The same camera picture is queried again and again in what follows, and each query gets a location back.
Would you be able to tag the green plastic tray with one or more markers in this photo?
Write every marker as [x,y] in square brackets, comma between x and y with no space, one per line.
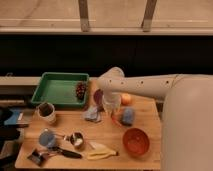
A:
[60,89]

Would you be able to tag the small dark metal clip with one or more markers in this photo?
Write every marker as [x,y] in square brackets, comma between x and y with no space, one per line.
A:
[38,157]

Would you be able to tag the metal measuring cup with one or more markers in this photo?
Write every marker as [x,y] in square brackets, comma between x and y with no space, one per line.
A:
[76,139]

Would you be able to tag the grey blue cloth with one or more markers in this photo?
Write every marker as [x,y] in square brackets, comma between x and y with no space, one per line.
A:
[92,114]

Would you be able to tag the blue sponge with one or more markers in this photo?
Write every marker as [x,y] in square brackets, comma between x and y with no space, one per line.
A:
[128,116]

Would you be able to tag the yellow banana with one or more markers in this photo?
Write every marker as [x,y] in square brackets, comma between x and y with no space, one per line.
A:
[100,151]

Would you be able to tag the orange bowl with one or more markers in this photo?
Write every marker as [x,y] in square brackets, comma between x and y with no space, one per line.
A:
[136,142]

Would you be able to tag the red chili pepper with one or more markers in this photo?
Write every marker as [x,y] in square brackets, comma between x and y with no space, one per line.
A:
[114,120]

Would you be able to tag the dark grape bunch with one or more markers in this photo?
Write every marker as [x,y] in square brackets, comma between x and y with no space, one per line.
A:
[81,89]

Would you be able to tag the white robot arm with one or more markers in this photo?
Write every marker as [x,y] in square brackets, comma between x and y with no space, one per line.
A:
[187,117]

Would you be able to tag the blue box on left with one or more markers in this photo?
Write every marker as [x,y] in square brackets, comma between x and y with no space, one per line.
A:
[19,118]

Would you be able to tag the black handled utensil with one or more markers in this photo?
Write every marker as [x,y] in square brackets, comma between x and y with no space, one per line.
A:
[66,153]

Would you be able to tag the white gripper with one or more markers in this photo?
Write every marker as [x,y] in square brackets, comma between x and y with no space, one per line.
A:
[111,103]

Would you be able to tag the purple bowl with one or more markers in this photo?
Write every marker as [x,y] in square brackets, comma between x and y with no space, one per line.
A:
[98,97]

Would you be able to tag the blue measuring cup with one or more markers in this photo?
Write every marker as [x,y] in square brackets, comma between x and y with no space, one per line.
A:
[47,139]

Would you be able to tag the orange peach fruit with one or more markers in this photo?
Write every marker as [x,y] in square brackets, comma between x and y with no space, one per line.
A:
[126,99]

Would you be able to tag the white mug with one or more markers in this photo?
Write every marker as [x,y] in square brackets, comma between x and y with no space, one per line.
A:
[46,111]

